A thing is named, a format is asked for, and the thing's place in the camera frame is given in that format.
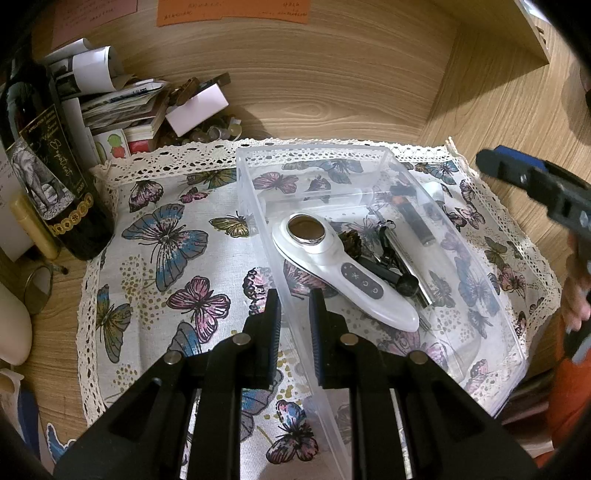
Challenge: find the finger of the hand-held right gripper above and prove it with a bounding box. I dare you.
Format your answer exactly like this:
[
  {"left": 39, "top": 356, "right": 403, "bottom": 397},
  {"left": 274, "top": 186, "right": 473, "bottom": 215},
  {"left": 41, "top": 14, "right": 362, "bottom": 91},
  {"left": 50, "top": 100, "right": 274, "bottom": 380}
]
[
  {"left": 475, "top": 148, "right": 555, "bottom": 197},
  {"left": 493, "top": 144, "right": 566, "bottom": 178}
]

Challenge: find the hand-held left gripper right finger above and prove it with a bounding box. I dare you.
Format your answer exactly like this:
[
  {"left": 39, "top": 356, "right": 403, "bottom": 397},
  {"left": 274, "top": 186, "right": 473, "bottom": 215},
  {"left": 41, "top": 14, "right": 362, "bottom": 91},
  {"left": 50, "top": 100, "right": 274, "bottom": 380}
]
[{"left": 308, "top": 288, "right": 540, "bottom": 480}]

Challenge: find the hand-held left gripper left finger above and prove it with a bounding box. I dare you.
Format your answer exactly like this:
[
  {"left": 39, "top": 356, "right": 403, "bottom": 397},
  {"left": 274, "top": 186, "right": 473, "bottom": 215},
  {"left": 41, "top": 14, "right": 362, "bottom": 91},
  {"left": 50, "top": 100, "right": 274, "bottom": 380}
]
[{"left": 65, "top": 288, "right": 283, "bottom": 480}]

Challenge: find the white handheld facial massager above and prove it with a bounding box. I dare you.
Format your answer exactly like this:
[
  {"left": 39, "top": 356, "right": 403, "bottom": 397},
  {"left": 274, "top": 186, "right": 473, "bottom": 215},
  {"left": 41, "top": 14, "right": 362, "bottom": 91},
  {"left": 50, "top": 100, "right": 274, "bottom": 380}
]
[{"left": 271, "top": 212, "right": 421, "bottom": 332}]

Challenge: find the small black spoon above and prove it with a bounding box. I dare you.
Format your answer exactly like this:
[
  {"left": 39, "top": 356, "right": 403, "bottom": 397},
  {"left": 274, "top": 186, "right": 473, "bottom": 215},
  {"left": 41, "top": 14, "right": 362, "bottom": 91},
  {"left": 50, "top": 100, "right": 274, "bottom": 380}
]
[{"left": 358, "top": 257, "right": 420, "bottom": 297}]

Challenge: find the small pine cone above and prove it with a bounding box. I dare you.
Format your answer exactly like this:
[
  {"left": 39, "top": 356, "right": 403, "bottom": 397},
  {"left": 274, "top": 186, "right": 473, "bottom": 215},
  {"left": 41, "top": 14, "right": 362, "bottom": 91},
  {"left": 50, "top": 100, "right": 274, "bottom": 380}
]
[{"left": 338, "top": 230, "right": 364, "bottom": 258}]

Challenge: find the dark lipstick tube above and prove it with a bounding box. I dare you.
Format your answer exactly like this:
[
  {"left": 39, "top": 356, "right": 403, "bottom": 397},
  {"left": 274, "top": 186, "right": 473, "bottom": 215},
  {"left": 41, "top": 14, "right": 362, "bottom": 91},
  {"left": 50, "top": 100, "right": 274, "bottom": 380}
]
[{"left": 392, "top": 184, "right": 435, "bottom": 246}]

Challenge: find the clear plastic storage box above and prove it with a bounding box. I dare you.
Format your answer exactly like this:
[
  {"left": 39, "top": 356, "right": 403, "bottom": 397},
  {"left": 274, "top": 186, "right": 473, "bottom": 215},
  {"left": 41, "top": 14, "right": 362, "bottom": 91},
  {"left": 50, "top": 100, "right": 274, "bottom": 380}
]
[{"left": 235, "top": 142, "right": 528, "bottom": 480}]

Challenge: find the person's right hand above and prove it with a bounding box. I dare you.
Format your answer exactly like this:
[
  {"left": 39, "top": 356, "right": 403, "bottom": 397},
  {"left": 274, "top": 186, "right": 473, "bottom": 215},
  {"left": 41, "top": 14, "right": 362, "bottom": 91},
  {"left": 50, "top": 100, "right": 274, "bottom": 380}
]
[{"left": 564, "top": 272, "right": 591, "bottom": 334}]

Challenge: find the butterfly print lace cloth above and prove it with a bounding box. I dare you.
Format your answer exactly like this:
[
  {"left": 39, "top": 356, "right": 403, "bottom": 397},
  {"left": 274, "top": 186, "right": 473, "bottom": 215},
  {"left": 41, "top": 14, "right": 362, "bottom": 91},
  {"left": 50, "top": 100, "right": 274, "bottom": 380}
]
[{"left": 76, "top": 136, "right": 563, "bottom": 480}]

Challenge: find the small round mirror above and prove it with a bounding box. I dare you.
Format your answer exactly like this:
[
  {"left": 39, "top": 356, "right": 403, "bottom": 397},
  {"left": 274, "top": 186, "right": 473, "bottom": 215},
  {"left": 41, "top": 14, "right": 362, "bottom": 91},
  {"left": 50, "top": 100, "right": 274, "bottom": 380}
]
[{"left": 24, "top": 265, "right": 55, "bottom": 317}]

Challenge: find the small white cardboard box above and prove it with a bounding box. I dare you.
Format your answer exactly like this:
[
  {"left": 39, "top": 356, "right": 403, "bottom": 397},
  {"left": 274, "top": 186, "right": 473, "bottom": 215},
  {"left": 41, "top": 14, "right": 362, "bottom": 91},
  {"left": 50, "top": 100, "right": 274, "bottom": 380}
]
[{"left": 165, "top": 83, "right": 230, "bottom": 138}]

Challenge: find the white rounded object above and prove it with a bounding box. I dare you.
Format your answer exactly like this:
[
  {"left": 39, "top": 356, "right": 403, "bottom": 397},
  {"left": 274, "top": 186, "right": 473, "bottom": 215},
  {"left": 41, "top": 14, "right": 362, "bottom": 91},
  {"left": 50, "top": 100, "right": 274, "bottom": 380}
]
[{"left": 0, "top": 281, "right": 34, "bottom": 366}]

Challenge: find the yellowish lip balm tube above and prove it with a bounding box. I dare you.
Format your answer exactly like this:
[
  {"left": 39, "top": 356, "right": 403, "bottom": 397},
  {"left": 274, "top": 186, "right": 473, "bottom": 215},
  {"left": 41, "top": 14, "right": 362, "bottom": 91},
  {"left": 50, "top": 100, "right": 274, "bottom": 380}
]
[{"left": 10, "top": 193, "right": 62, "bottom": 260}]

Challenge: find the dark wine bottle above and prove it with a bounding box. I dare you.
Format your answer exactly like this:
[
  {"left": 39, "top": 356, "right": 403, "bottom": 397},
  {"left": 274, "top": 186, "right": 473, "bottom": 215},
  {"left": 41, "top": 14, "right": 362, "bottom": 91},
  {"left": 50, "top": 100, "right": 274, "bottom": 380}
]
[{"left": 0, "top": 46, "right": 116, "bottom": 262}]

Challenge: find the stack of booklets and papers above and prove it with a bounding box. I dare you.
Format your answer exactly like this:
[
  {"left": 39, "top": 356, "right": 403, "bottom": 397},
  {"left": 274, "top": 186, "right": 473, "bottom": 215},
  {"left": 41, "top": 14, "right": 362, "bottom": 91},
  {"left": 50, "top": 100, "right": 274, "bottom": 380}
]
[{"left": 41, "top": 38, "right": 171, "bottom": 160}]

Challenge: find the orange sticky note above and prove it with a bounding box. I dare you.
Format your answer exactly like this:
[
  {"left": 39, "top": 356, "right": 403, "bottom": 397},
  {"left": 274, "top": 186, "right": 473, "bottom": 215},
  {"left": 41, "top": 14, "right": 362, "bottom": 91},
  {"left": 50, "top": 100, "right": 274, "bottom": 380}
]
[{"left": 156, "top": 0, "right": 313, "bottom": 28}]

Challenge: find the pink sticky note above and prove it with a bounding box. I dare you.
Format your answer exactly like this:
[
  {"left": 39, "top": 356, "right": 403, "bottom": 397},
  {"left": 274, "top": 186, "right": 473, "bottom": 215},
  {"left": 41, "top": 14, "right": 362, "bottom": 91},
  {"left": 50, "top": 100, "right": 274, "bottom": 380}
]
[{"left": 50, "top": 0, "right": 140, "bottom": 48}]

